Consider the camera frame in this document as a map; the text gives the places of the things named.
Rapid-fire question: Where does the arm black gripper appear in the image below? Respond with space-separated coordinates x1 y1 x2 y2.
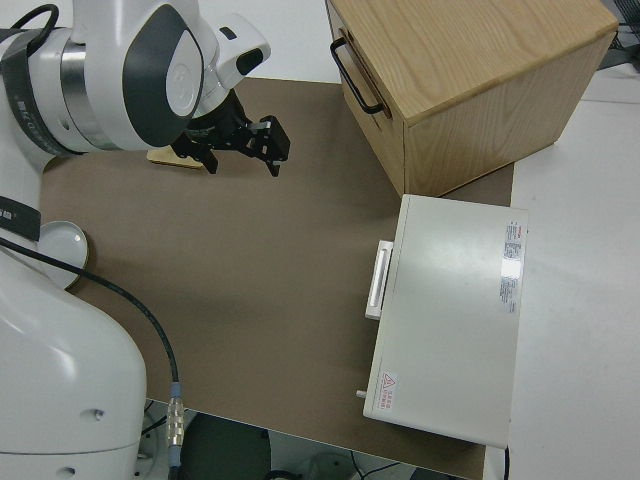
172 94 292 178

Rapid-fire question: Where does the gray plate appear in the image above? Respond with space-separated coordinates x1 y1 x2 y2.
38 221 91 291

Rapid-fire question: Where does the wooden mug holder stand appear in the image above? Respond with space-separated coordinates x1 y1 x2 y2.
146 147 204 172

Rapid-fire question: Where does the brown table mat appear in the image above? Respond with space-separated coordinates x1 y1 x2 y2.
38 77 517 480

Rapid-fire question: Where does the wooden drawer box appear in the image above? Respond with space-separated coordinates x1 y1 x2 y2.
326 0 619 198

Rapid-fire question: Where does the white toaster oven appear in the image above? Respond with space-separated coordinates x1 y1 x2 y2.
354 193 531 448

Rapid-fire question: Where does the black metal drawer handle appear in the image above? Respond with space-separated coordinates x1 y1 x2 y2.
329 38 386 116

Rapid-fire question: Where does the white oven door handle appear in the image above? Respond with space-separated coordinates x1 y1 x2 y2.
364 240 395 321

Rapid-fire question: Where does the black looped cable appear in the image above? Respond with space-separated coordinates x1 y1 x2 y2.
0 3 61 47

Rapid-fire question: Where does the black cable with silver connector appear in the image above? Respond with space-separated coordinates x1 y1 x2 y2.
0 236 188 472

